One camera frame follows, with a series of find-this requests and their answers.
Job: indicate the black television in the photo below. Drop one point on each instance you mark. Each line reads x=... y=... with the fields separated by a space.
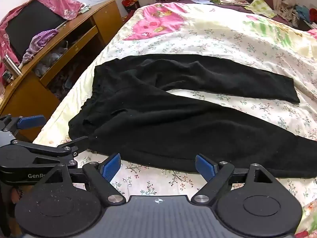
x=32 y=24

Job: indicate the wooden desk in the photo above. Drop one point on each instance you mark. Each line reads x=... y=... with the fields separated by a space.
x=104 y=14

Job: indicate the small white green packets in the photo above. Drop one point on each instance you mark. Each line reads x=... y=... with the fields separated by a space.
x=84 y=8

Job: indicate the black pants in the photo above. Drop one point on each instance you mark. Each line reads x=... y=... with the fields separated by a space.
x=148 y=129

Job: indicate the green checkered cloth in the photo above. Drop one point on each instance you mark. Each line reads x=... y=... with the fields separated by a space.
x=260 y=6

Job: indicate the red patterned cloth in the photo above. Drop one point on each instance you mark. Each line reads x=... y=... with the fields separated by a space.
x=130 y=2

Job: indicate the pink floral cloth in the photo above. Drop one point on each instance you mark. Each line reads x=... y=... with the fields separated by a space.
x=62 y=2

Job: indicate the blue garment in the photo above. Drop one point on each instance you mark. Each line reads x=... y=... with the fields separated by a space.
x=302 y=10

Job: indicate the white laundry basket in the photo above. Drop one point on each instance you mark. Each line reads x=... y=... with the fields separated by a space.
x=296 y=19

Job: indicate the grey crumpled cloth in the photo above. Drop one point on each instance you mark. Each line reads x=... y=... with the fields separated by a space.
x=52 y=57

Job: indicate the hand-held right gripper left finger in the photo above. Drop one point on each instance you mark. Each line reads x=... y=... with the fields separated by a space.
x=111 y=166

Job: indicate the purple patterned cloth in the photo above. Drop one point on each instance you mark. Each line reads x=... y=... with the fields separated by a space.
x=40 y=39

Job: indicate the floral bed quilt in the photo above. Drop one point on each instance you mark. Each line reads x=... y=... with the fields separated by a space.
x=198 y=37

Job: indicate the red garment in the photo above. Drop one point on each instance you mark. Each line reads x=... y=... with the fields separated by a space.
x=313 y=13

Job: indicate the white paper sheet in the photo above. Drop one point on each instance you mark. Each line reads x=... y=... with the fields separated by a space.
x=199 y=0

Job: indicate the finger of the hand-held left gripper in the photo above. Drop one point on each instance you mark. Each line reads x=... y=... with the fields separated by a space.
x=74 y=142
x=29 y=122

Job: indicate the steel thermos bottle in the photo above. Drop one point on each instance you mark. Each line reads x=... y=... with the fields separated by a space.
x=11 y=65

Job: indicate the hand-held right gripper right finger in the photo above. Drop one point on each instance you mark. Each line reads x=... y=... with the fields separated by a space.
x=204 y=166

